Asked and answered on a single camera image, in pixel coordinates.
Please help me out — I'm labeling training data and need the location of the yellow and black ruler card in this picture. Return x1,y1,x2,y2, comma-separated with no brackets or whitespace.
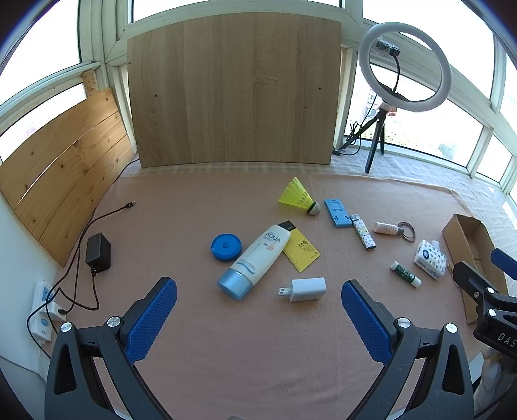
277,220,321,272

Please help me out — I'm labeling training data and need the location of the patterned tissue pack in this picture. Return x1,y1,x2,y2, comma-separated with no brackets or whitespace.
413,239,448,280

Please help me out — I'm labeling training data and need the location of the pine plank board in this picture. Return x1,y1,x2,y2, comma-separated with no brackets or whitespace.
0,88,136,267

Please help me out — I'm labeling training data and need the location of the blue round tape measure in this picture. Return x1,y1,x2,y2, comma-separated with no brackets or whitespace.
211,234,242,264

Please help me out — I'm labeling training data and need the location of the black usb cable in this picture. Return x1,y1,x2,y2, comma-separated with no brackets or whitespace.
26,201,137,348

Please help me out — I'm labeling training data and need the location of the black tripod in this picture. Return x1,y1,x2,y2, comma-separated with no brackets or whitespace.
339,109,388,174

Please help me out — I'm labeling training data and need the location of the small white bottle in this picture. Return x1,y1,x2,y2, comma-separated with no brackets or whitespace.
373,221,405,236

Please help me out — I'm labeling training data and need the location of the white power strip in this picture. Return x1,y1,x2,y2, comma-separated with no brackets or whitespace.
31,280,67,340

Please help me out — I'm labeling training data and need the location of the yellow shuttlecock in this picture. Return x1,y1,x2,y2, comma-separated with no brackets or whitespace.
279,177,322,216

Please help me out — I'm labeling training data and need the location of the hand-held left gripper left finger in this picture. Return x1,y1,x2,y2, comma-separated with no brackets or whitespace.
44,277,178,420

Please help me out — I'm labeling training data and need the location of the large light wooden board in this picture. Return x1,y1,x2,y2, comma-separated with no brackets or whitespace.
127,18,342,168

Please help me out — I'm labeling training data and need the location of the wooden strip with holes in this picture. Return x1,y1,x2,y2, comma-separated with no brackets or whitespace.
81,69,101,98

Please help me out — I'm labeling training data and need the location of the black ring light cable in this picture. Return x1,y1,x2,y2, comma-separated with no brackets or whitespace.
333,121,362,156

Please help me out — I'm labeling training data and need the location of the white charger plug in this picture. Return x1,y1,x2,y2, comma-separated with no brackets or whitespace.
278,277,327,303

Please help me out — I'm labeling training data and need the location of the patterned lighter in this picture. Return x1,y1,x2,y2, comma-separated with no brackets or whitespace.
351,215,377,251

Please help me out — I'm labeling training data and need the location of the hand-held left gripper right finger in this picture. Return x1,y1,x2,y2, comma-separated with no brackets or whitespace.
341,279,475,420

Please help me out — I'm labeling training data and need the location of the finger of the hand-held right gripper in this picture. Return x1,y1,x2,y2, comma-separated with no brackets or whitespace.
491,248,517,281
452,261,517,324

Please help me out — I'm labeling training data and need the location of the white window frame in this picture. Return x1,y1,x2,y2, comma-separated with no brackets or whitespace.
0,0,517,194

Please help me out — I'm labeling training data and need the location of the white ring light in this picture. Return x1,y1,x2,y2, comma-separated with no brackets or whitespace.
359,21,452,111

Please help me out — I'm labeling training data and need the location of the person's right hand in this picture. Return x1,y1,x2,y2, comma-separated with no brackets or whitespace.
476,346,517,406

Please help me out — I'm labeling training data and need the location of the cardboard box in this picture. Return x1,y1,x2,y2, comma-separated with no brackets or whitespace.
441,213,510,326

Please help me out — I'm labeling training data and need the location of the white and blue sunscreen tube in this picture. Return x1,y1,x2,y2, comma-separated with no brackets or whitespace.
217,224,291,300

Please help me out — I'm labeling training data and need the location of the black power adapter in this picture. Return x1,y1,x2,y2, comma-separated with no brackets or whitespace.
86,233,111,272

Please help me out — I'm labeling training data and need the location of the blue phone stand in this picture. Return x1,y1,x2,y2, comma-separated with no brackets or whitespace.
324,199,353,229

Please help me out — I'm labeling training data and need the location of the green and white lip balm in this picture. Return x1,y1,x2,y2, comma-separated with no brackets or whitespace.
390,261,422,288

